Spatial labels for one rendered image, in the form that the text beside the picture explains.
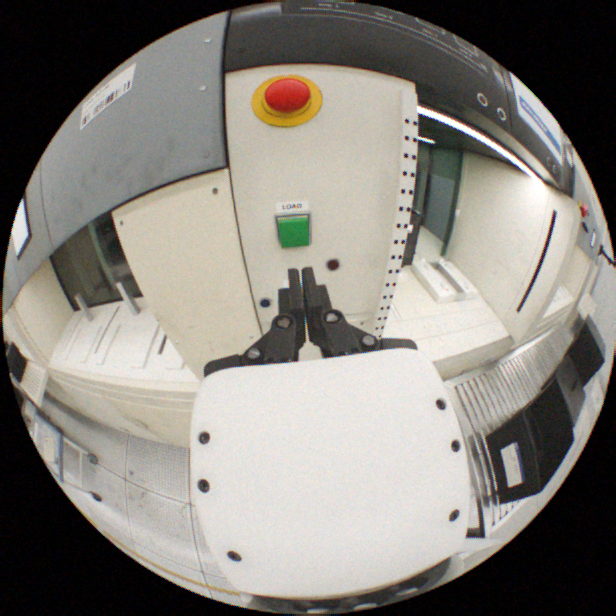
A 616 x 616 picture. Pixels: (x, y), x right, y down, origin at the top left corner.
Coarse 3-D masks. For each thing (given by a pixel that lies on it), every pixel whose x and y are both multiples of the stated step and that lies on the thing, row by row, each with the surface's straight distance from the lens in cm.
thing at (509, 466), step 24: (552, 384) 84; (528, 408) 90; (552, 408) 86; (504, 432) 65; (528, 432) 60; (552, 432) 89; (504, 456) 68; (528, 456) 63; (552, 456) 91; (504, 480) 71; (528, 480) 66
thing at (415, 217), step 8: (416, 216) 68; (424, 216) 70; (416, 224) 69; (408, 232) 69; (416, 232) 70; (408, 240) 70; (416, 240) 71; (408, 248) 71; (408, 256) 73; (408, 264) 75
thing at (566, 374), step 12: (564, 360) 116; (552, 372) 120; (564, 372) 110; (576, 372) 125; (564, 384) 105; (576, 384) 111; (564, 396) 101; (576, 396) 114; (576, 408) 111; (576, 420) 109
